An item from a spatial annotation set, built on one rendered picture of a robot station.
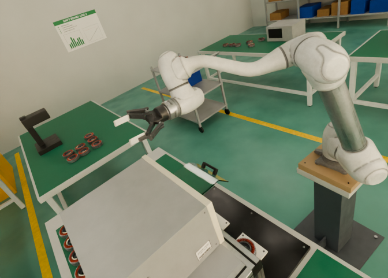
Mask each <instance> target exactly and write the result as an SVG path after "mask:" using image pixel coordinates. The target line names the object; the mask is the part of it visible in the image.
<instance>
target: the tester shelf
mask: <svg viewBox="0 0 388 278"><path fill-rule="evenodd" d="M221 231H222V235H223V238H224V240H225V241H224V242H223V243H222V244H220V245H219V246H218V247H217V248H216V249H215V250H214V251H213V252H212V253H211V254H210V255H209V256H208V257H207V258H206V259H205V260H204V261H203V262H202V263H201V264H200V265H199V266H198V267H197V268H196V269H195V270H194V271H193V272H192V273H191V274H190V275H189V276H188V277H187V278H255V276H256V275H257V274H258V273H259V272H260V270H261V269H262V268H263V267H262V262H261V260H260V259H259V258H258V257H257V256H255V255H254V254H252V253H251V252H250V251H249V250H248V249H246V248H245V247H244V246H243V245H241V244H240V243H239V242H238V241H236V240H235V239H234V238H233V237H231V236H230V235H229V234H228V233H226V232H225V231H224V230H223V229H221Z"/></svg>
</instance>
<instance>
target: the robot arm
mask: <svg viewBox="0 0 388 278"><path fill-rule="evenodd" d="M291 66H296V67H299V68H300V69H301V72H302V73H303V75H304V76H305V77H306V79H307V80H308V82H309V83H310V85H311V86H312V88H314V89H316V90H318V92H319V95H320V97H321V99H322V101H323V104H324V106H325V108H326V111H327V113H328V115H329V118H330V120H331V122H330V123H328V124H327V125H326V127H325V129H324V131H323V137H322V149H315V151H314V153H316V154H318V155H320V157H319V158H318V159H317V160H315V164H317V165H321V166H325V167H327V168H330V169H332V170H336V171H337V172H340V173H342V174H343V175H347V174H349V175H350V176H351V177H352V178H353V179H355V180H356V181H358V182H360V183H363V184H366V185H376V184H379V183H381V182H383V181H384V179H385V178H387V175H388V166H387V163H386V161H385V160H384V159H383V158H382V156H381V154H380V152H379V151H378V149H377V148H376V146H375V144H374V142H373V141H372V140H371V139H370V138H368V137H365V136H364V133H363V130H362V127H361V125H360V122H359V118H358V116H357V113H356V110H355V107H354V105H353V102H352V99H351V96H350V93H349V90H348V87H347V85H346V82H345V79H346V77H347V73H348V71H349V68H350V58H349V55H348V53H347V52H346V50H345V49H344V48H343V47H342V46H340V45H339V44H337V43H335V42H333V41H331V40H328V39H327V38H326V36H325V34H323V33H322V32H309V33H306V34H303V35H300V36H298V37H296V38H294V39H291V40H289V41H287V42H286V43H284V44H282V45H281V46H279V47H277V48H276V49H274V50H273V51H272V52H270V53H269V54H267V55H266V56H264V57H263V58H261V59H259V60H257V61H255V62H240V61H234V60H229V59H225V58H220V57H214V56H210V55H196V56H193V57H188V58H185V57H182V56H180V57H178V56H177V54H176V53H175V52H173V51H166V52H164V53H163V54H161V55H160V56H159V58H158V68H159V71H160V74H161V77H162V79H163V82H164V84H165V85H166V87H167V89H168V90H169V93H170V96H171V98H170V99H168V100H166V101H164V102H162V103H161V105H159V106H157V107H155V108H154V109H153V110H151V111H150V110H149V108H148V107H146V108H142V109H132V110H127V111H126V112H127V114H126V115H124V116H122V117H120V118H119V119H117V120H115V121H113V122H114V125H115V127H116V126H118V125H120V124H123V123H125V122H127V121H129V120H130V118H132V119H143V120H145V121H147V122H148V123H149V127H148V129H147V131H146V132H145V133H144V132H143V133H142V134H140V135H137V136H135V137H134V138H132V139H129V143H130V145H133V144H135V143H137V142H141V141H143V140H145V139H149V140H150V141H152V140H153V138H154V137H155V136H156V135H157V134H158V132H159V131H160V130H161V129H162V128H164V122H165V121H167V120H172V119H174V118H176V117H179V116H180V115H183V114H187V113H190V112H192V111H193V110H195V109H196V108H198V107H199V106H200V105H201V104H202V103H203V102H204V93H203V91H202V90H201V89H200V88H197V87H192V86H191V85H190V84H189V82H188V79H189V78H190V77H191V74H192V72H193V71H194V70H196V69H197V68H211V69H215V70H218V71H223V72H227V73H231V74H234V75H239V76H245V77H254V76H260V75H265V74H267V73H271V72H275V71H279V70H283V69H286V68H289V67H291ZM145 115H146V116H145ZM155 124H158V125H157V126H156V127H155V129H154V130H153V128H154V126H155ZM152 130H153V131H152Z"/></svg>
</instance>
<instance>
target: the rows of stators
mask: <svg viewBox="0 0 388 278"><path fill-rule="evenodd" d="M59 235H60V237H61V238H63V239H66V240H65V241H64V248H65V249H66V250H67V251H71V253H70V256H69V262H70V263H71V264H72V265H73V266H78V265H79V266H78V267H77V268H76V271H75V273H74V277H75V278H85V275H84V272H83V270H82V268H81V265H80V263H79V260H78V258H76V257H77V255H76V253H75V251H74V248H73V246H72V243H71V241H70V239H69V236H68V233H67V231H66V229H65V226H62V227H61V229H60V230H59ZM70 244H71V245H70ZM82 272H83V275H82Z"/></svg>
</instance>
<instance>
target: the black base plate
mask: <svg viewBox="0 0 388 278"><path fill-rule="evenodd" d="M203 196H204V197H206V198H207V199H209V200H210V201H211V202H212V205H213V207H214V210H215V212H216V213H217V214H219V215H220V216H221V217H223V218H224V219H225V220H226V221H228V222H229V223H230V224H229V225H228V226H227V227H226V228H225V229H224V231H225V232H226V233H228V234H229V235H230V236H231V237H233V238H234V239H235V240H236V239H237V238H238V237H239V236H240V235H241V234H242V233H244V234H246V235H247V236H248V237H249V238H251V239H252V240H253V241H255V242H256V243H257V244H259V245H260V246H262V247H263V248H264V249H265V250H267V251H268V253H267V254H266V255H265V256H264V257H263V259H262V260H261V262H262V265H263V270H264V275H265V278H290V277H291V275H292V273H293V272H294V271H295V270H296V268H297V267H298V266H299V264H300V263H301V261H302V260H303V259H304V257H305V256H306V255H307V253H308V252H309V251H310V249H311V247H310V246H309V245H307V244H305V243H304V242H302V241H301V240H299V239H298V238H296V237H294V236H293V235H291V234H290V233H288V232H286V231H285V230H284V229H282V228H280V227H279V226H277V225H275V224H274V223H272V222H271V221H269V220H268V219H266V218H264V217H263V216H261V215H260V214H258V213H257V212H255V211H253V210H252V209H250V208H249V207H247V206H245V205H244V204H242V203H241V202H239V201H238V200H236V199H234V198H233V197H231V196H230V195H228V194H227V193H225V192H223V191H222V190H220V189H219V188H217V187H216V186H213V187H212V188H211V189H210V190H209V191H207V192H206V193H205V194H204V195H203Z"/></svg>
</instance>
